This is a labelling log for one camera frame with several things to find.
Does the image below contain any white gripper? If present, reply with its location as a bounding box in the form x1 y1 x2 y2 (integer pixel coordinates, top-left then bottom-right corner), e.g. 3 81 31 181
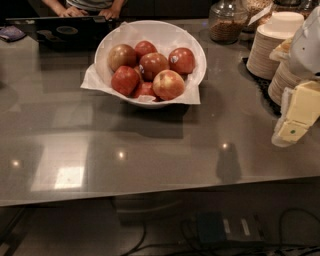
269 6 320 147

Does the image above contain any red apple with sticker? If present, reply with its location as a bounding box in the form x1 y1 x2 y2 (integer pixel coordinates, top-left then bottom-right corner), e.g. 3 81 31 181
168 47 195 75

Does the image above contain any yellow red apple front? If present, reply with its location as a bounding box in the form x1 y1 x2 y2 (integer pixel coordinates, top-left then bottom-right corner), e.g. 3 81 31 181
152 70 185 101

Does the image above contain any white bowl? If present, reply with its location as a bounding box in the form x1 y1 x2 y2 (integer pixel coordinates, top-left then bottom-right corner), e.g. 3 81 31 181
94 20 208 110

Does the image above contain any red apple centre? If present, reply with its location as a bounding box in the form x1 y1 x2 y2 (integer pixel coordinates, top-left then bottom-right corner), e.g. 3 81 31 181
139 52 169 81

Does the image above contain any small red apple bottom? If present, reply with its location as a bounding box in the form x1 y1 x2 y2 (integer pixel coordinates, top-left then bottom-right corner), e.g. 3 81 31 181
132 82 156 98

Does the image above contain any red apple top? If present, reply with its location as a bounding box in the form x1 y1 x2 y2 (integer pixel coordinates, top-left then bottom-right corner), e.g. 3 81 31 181
134 40 157 59

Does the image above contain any red apple front left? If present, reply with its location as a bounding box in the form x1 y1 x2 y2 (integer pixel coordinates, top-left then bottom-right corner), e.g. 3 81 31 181
111 66 140 96

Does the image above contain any greenish red apple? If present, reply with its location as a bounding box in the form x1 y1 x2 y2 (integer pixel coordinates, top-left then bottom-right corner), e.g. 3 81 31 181
107 44 137 71

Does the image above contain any person left hand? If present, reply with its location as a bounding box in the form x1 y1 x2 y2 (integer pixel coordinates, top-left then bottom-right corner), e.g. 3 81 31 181
99 8 120 20

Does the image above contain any person right hand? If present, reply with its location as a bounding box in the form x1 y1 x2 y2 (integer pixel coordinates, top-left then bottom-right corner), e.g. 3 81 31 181
58 6 88 17

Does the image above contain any front stack of paper plates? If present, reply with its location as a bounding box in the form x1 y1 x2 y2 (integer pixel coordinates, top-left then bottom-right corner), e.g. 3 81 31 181
268 61 301 105

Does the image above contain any stack of paper plates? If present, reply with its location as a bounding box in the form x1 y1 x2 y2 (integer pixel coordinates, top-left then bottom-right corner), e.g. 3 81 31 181
246 24 291 80
268 61 301 105

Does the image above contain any black mat under plates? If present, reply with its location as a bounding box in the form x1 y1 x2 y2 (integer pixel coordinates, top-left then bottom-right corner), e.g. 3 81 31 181
246 68 281 117

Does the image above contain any glass jar with nuts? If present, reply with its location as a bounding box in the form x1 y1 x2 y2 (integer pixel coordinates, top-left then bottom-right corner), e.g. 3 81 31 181
208 0 248 44

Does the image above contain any white paper liner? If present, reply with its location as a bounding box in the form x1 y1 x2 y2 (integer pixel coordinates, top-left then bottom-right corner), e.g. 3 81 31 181
80 21 202 106

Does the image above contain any blue power box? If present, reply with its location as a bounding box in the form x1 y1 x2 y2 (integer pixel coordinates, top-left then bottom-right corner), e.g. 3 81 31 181
196 212 265 245

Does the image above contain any black laptop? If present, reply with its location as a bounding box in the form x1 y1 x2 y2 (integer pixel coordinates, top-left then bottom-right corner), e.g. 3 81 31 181
6 16 115 51

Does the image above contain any dark blue pouch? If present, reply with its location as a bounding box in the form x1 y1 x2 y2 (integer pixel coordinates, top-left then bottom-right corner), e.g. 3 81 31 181
0 26 26 42

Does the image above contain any black cable on floor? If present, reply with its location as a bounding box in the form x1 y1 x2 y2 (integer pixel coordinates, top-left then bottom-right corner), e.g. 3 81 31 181
119 208 320 256

